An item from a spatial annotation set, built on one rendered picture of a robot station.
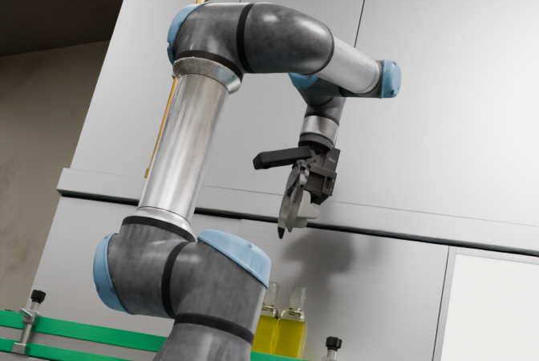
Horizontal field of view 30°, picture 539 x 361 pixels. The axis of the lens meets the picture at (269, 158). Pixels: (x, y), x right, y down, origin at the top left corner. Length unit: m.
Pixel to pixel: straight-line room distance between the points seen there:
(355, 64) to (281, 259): 0.59
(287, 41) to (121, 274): 0.45
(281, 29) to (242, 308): 0.46
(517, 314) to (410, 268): 0.24
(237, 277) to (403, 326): 0.79
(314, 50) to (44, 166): 4.99
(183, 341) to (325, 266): 0.86
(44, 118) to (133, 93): 4.24
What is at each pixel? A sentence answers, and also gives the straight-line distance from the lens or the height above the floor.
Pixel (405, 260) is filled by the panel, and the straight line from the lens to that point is 2.20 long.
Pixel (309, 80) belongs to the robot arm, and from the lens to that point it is 1.99.
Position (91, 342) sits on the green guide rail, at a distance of 2.01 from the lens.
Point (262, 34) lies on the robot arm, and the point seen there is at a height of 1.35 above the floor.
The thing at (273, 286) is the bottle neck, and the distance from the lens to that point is 2.07.
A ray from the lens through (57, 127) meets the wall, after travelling 6.64.
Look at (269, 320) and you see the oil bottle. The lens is 2.03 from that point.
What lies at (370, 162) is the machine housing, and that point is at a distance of 2.33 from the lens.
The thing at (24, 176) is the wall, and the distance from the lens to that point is 6.63.
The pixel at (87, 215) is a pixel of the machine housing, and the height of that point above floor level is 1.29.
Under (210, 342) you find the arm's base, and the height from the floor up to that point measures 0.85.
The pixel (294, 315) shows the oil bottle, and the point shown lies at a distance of 2.03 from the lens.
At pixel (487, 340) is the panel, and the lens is 2.14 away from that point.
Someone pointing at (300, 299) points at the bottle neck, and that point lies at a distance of 2.06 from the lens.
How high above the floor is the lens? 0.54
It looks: 24 degrees up
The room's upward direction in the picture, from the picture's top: 13 degrees clockwise
